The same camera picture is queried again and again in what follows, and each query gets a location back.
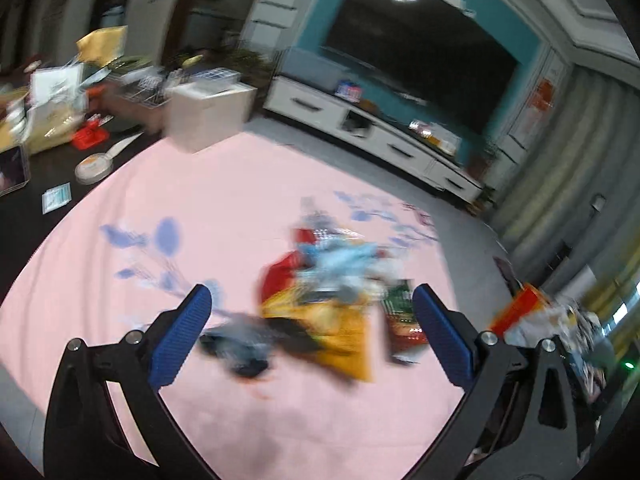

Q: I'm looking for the yellow chip bag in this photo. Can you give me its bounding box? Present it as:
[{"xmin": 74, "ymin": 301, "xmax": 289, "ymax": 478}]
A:
[{"xmin": 260, "ymin": 287, "xmax": 372, "ymax": 382}]

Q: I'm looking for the light blue face mask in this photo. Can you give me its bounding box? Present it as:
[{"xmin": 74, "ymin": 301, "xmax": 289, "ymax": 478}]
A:
[{"xmin": 295, "ymin": 237, "xmax": 378, "ymax": 292}]

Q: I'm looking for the green red snack wrapper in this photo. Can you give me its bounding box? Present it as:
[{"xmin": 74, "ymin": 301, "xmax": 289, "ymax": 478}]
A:
[{"xmin": 381, "ymin": 280, "xmax": 428, "ymax": 365}]

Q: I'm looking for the black crumpled wrapper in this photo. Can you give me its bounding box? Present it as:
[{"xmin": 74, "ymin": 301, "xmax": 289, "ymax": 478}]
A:
[{"xmin": 198, "ymin": 314, "xmax": 278, "ymax": 379}]

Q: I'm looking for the orange red gift box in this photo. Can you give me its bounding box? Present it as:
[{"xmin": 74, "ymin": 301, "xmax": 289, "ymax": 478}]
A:
[{"xmin": 488, "ymin": 284, "xmax": 548, "ymax": 338}]

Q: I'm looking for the pink floral table cloth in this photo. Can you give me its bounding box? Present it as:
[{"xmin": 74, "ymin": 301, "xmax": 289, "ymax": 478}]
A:
[{"xmin": 0, "ymin": 129, "xmax": 501, "ymax": 480}]

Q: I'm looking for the potted plant by cabinet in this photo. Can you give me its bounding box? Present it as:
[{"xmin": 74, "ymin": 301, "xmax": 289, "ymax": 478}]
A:
[{"xmin": 472, "ymin": 185, "xmax": 496, "ymax": 214}]

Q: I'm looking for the striped window curtain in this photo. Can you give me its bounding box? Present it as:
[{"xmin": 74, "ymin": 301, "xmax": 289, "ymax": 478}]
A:
[{"xmin": 489, "ymin": 66, "xmax": 639, "ymax": 295}]

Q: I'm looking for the white small cabinet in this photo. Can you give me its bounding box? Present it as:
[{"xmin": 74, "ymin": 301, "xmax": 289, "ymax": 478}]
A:
[{"xmin": 163, "ymin": 82, "xmax": 256, "ymax": 153}]

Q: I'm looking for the white tv cabinet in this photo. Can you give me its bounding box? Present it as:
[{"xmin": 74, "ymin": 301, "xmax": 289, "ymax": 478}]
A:
[{"xmin": 264, "ymin": 76, "xmax": 483, "ymax": 203}]

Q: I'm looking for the black television screen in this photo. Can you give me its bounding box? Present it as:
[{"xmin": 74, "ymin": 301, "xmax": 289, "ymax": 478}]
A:
[{"xmin": 323, "ymin": 0, "xmax": 518, "ymax": 133}]

